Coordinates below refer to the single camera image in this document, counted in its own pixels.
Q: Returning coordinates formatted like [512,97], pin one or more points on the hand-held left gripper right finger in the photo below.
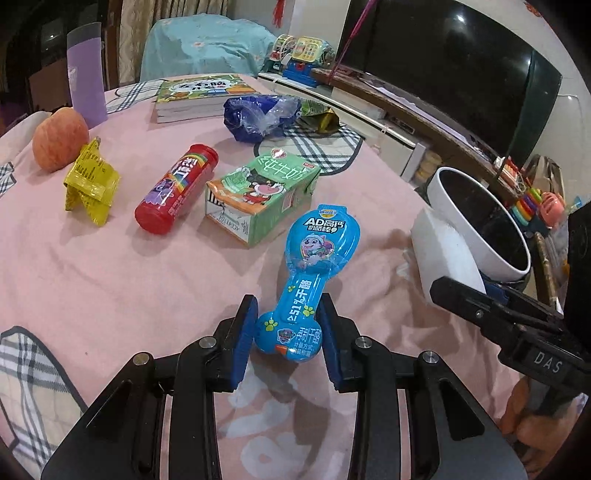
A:
[333,350]

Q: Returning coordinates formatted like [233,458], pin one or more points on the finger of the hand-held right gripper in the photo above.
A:
[475,307]
[517,297]

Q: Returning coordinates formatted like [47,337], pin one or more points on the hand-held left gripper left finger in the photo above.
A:
[242,350]

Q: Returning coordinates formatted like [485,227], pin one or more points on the blue cheese stick wrapper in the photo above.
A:
[314,249]

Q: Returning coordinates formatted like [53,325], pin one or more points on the white rim trash bin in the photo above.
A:
[455,203]

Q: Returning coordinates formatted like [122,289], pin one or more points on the green milk carton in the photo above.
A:
[258,194]

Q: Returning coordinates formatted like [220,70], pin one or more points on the blue plastic bag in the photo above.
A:
[249,117]

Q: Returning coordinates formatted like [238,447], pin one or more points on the person's right hand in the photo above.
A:
[521,415]

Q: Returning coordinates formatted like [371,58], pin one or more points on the pink plastic toy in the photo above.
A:
[552,207]

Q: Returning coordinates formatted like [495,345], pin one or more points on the stack of yellow containers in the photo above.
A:
[427,168]

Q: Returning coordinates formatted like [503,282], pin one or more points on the red candy tube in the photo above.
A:
[175,189]

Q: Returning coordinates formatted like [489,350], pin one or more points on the white television cabinet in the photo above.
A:
[388,120]

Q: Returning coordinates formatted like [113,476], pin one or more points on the yellow foil wrapper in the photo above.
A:
[90,180]

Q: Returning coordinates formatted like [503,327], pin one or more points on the green snack wrapper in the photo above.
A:
[318,115]

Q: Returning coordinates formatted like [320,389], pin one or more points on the black television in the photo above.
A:
[452,60]

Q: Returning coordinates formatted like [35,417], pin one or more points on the green cover picture book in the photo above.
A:
[203,87]

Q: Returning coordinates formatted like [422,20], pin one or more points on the apple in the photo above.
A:
[57,141]

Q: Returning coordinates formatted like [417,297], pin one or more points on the toy cash register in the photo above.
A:
[304,57]

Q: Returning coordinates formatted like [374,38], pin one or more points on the blue covered armchair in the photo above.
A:
[203,46]

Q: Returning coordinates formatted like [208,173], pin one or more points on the purple bottle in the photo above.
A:
[85,78]

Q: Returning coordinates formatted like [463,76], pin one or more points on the beige curtain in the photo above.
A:
[129,41]

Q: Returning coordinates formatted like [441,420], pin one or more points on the red hanging knot decoration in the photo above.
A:
[278,11]

